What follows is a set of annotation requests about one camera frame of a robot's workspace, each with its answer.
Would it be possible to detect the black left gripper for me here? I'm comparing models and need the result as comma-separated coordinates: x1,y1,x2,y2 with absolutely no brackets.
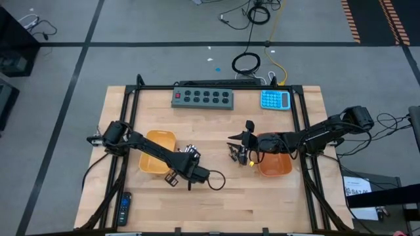
165,153,201,191

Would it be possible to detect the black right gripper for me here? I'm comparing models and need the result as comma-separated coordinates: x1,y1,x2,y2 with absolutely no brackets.
226,120,261,155

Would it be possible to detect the yellow plastic bin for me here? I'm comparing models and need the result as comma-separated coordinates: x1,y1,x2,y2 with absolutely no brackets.
138,129,177,175

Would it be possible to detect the orange plastic bin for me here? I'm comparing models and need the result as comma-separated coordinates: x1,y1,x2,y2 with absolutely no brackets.
257,132,293,178

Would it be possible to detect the grey power strip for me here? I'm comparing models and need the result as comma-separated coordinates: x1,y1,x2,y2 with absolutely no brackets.
171,87,235,111

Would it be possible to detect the teal round disc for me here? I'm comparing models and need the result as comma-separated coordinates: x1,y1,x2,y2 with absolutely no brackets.
260,90,291,111

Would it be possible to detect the black remote control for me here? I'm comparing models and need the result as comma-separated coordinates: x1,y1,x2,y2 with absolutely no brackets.
116,191,133,227

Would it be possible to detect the white paper sheet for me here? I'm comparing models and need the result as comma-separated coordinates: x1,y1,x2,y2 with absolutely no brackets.
343,176,379,221

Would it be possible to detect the black cabinet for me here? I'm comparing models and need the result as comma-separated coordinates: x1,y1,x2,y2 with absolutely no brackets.
0,78,20,132
0,6,41,78

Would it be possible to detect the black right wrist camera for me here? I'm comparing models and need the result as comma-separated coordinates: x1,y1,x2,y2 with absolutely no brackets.
237,146,249,167

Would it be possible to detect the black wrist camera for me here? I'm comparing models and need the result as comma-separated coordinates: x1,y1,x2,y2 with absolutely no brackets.
237,146,249,167
196,166,211,184

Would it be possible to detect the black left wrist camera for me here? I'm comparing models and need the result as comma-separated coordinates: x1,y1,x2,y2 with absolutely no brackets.
196,166,211,184

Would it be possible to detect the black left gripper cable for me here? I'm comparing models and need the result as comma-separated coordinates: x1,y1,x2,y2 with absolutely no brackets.
207,169,227,191

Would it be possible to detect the yellow floor cable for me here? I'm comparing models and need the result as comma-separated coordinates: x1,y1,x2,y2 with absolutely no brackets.
264,0,289,87

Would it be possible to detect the black coiled cable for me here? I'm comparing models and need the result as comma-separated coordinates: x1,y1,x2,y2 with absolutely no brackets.
246,5,272,26
231,52,262,75

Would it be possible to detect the black metal table frame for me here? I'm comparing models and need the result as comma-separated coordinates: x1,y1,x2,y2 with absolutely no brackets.
77,73,354,236

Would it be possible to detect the black cable grey plug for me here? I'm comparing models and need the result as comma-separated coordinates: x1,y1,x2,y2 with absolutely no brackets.
218,8,252,31

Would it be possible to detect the black cable with plug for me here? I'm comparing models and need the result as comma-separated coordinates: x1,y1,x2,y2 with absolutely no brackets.
28,19,58,41

